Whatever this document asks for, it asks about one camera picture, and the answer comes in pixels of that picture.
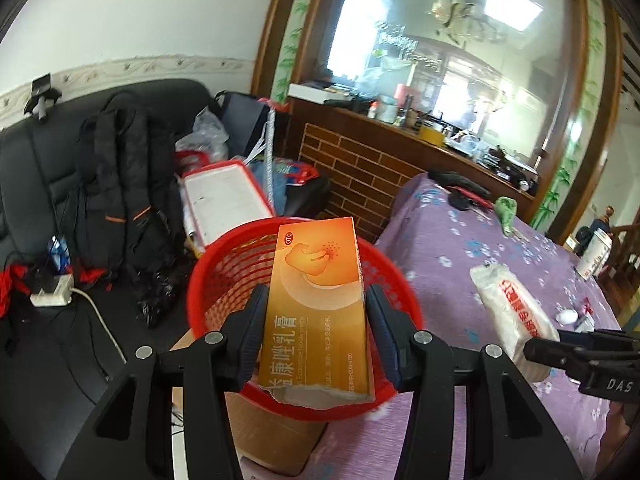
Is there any black shopping bag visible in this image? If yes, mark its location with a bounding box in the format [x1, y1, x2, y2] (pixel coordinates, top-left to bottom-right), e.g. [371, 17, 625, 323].
[214, 90, 269, 158]

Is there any white power strip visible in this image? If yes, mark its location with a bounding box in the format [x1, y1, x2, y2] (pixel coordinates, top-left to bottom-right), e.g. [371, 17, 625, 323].
[30, 274, 74, 308]

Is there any clear plastic bag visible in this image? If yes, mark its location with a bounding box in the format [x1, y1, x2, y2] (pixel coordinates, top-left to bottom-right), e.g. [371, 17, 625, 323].
[175, 107, 229, 162]

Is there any black backpack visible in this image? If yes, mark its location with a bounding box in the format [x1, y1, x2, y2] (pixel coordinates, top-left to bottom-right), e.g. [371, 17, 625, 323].
[73, 90, 186, 328]

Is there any black leather sofa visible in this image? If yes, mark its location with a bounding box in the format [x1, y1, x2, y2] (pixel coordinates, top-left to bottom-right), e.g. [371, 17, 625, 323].
[0, 77, 216, 480]

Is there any red framed white board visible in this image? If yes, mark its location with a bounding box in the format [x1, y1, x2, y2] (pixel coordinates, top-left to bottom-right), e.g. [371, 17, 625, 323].
[182, 160, 274, 247]

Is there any cardboard box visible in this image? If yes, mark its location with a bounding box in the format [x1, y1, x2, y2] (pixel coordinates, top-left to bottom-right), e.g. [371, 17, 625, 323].
[169, 327, 330, 478]

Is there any white cartoon paper cup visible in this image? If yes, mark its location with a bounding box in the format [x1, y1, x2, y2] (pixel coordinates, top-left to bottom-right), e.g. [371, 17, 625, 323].
[576, 229, 612, 280]

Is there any white plastic bag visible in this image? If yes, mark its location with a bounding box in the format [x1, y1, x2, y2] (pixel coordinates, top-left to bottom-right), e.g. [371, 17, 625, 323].
[470, 263, 560, 382]

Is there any purple floral tablecloth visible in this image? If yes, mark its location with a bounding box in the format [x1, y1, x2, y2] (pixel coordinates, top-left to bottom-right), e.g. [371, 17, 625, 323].
[302, 174, 630, 479]

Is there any green cloth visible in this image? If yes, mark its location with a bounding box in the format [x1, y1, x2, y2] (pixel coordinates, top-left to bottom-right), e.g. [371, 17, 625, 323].
[494, 196, 518, 236]

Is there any red plastic mesh basket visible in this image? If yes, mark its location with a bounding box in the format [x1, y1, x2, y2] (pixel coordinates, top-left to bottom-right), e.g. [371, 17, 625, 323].
[186, 217, 423, 422]

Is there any orange medicine box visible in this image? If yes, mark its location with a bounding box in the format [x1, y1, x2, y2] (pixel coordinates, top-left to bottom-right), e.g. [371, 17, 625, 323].
[257, 217, 375, 410]

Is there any black wall clip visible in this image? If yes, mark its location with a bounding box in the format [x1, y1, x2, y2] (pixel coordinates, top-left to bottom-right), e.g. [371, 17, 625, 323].
[24, 74, 62, 122]

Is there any black and red tool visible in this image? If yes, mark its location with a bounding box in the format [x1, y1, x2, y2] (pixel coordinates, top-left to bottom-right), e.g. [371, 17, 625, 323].
[427, 169, 494, 211]

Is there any brick pattern wooden counter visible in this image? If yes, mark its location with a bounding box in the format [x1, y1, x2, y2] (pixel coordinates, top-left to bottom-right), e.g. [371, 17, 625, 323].
[285, 98, 534, 242]

